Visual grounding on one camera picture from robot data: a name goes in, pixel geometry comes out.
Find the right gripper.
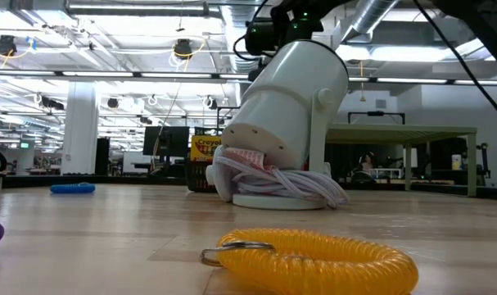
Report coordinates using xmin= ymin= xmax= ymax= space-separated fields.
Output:
xmin=244 ymin=11 xmax=325 ymax=83

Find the green yellow crayon box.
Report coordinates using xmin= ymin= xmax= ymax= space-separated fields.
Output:
xmin=189 ymin=125 xmax=224 ymax=163

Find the white desk lamp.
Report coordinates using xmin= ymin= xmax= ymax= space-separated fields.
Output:
xmin=221 ymin=39 xmax=350 ymax=212

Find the black office chair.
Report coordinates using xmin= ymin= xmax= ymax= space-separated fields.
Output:
xmin=350 ymin=170 xmax=372 ymax=185

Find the black computer monitor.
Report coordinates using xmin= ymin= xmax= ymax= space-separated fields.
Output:
xmin=142 ymin=125 xmax=191 ymax=158

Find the black mesh basket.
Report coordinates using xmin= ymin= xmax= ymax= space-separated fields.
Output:
xmin=183 ymin=159 xmax=219 ymax=194

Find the person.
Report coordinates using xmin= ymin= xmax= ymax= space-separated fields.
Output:
xmin=360 ymin=152 xmax=375 ymax=173

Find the tall black cabinet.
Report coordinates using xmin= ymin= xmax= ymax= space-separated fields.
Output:
xmin=94 ymin=137 xmax=111 ymax=176

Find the yellow coil wristband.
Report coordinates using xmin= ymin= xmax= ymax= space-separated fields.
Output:
xmin=199 ymin=228 xmax=420 ymax=295

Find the blue coil wristband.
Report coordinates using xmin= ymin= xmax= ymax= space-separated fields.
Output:
xmin=49 ymin=182 xmax=97 ymax=195

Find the black upright robot stand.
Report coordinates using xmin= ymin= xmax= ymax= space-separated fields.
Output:
xmin=478 ymin=142 xmax=491 ymax=186

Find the wide silver ceiling duct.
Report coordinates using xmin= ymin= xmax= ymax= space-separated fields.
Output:
xmin=219 ymin=0 xmax=266 ymax=75

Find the black ceiling cable reel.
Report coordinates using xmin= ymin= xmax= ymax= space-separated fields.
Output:
xmin=173 ymin=39 xmax=194 ymax=61
xmin=0 ymin=34 xmax=18 ymax=57

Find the white bundled lamp cable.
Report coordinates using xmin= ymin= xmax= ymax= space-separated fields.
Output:
xmin=205 ymin=145 xmax=351 ymax=210

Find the slanted silver ceiling duct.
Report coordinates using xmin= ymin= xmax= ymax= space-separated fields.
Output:
xmin=341 ymin=0 xmax=400 ymax=44

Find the black metal stand frame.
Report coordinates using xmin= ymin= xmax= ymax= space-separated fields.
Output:
xmin=348 ymin=111 xmax=405 ymax=125

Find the black aluminium rig frame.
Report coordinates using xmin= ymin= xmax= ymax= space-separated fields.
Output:
xmin=2 ymin=174 xmax=497 ymax=202

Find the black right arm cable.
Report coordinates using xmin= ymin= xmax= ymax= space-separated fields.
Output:
xmin=411 ymin=0 xmax=497 ymax=128

